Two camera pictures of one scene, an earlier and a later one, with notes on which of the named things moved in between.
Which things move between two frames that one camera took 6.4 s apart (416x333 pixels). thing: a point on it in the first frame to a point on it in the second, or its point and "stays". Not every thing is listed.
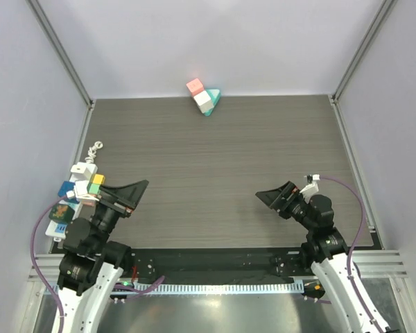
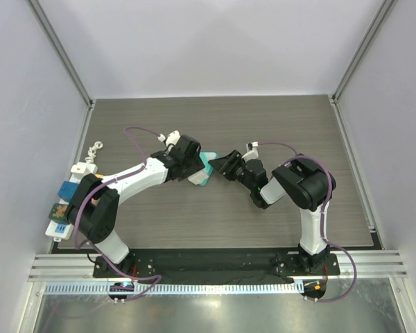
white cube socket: [204, 101] to [198, 177]
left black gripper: [123, 199] to [197, 166]
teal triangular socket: [214, 94] to [206, 156]
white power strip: [80, 172] stays
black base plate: [218, 265] stays
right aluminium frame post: [380, 16] stays
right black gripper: [288, 200] to [234, 166]
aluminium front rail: [371, 266] stays
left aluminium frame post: [60, 49] stays
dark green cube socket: [61, 213] stays
